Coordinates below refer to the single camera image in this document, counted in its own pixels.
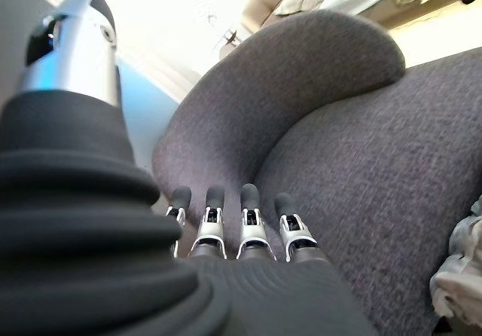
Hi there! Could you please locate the white square cushion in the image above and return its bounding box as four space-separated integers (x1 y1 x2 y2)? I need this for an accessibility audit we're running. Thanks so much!
429 195 482 330

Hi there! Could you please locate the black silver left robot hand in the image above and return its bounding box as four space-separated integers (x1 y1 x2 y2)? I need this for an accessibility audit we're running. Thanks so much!
0 0 378 336

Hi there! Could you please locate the grey fabric armchair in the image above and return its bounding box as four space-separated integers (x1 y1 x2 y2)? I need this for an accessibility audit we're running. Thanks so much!
151 9 482 336

